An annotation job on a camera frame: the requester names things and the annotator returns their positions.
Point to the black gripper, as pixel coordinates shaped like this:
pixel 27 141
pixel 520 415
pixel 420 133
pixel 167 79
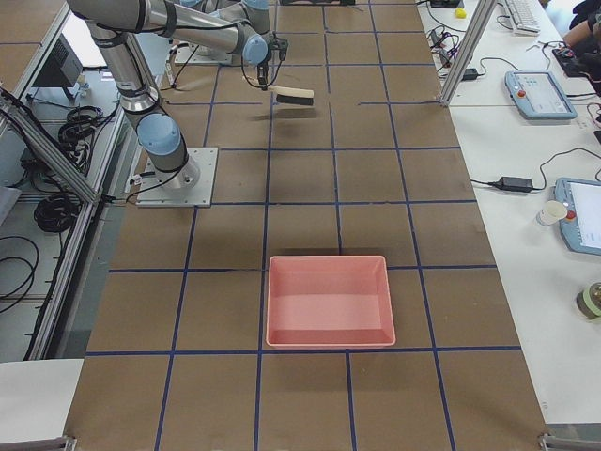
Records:
pixel 263 60

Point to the cream hand brush black bristles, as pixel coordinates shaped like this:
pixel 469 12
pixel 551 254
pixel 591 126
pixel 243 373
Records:
pixel 288 95

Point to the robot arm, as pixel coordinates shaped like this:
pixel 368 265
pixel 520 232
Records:
pixel 232 27

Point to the pink plastic bin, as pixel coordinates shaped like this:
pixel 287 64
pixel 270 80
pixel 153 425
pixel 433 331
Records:
pixel 329 302

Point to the white keyboard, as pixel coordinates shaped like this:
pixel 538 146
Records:
pixel 521 18

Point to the black power adapter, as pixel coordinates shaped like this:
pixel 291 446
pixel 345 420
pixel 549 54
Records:
pixel 515 185

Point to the far teach pendant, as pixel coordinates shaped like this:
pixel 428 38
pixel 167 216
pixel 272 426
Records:
pixel 538 96

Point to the teach pendant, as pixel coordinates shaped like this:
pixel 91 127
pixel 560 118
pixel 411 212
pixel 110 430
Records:
pixel 538 96
pixel 580 229

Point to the white paper cup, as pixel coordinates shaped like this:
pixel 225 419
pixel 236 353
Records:
pixel 552 212

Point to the near teach pendant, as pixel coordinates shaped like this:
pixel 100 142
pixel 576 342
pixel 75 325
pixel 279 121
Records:
pixel 580 229

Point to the tape roll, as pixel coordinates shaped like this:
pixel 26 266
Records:
pixel 588 301

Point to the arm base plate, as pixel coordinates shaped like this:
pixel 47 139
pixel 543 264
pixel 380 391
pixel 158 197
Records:
pixel 192 186
pixel 194 54

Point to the aluminium frame post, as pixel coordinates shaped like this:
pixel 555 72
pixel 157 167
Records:
pixel 475 30

